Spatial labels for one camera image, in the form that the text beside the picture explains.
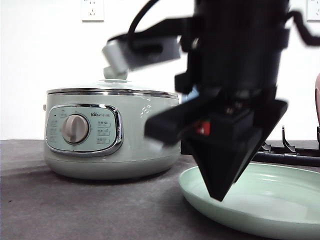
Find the black plate rack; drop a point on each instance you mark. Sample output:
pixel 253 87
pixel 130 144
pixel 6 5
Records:
pixel 289 154

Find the glass pot lid green knob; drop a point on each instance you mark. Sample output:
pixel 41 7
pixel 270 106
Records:
pixel 113 84

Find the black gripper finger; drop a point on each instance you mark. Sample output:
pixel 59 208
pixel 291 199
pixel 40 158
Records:
pixel 236 136
pixel 169 125

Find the white wall socket left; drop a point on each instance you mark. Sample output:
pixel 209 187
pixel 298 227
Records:
pixel 92 11

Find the white wall socket right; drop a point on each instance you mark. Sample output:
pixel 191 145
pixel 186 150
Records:
pixel 312 11

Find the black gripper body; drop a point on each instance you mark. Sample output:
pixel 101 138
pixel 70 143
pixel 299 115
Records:
pixel 234 48

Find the pink plate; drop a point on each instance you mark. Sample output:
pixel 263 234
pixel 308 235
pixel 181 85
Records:
pixel 317 99

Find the green electric steamer pot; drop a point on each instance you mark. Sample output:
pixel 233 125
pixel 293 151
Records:
pixel 100 133

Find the green plate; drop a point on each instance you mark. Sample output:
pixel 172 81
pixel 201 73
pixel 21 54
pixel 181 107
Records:
pixel 267 199

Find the black camera cable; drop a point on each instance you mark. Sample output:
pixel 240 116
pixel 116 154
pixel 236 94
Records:
pixel 138 17

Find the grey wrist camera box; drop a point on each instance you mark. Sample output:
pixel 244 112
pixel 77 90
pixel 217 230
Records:
pixel 130 51

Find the white wall socket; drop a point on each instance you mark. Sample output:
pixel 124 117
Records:
pixel 312 11
pixel 92 11

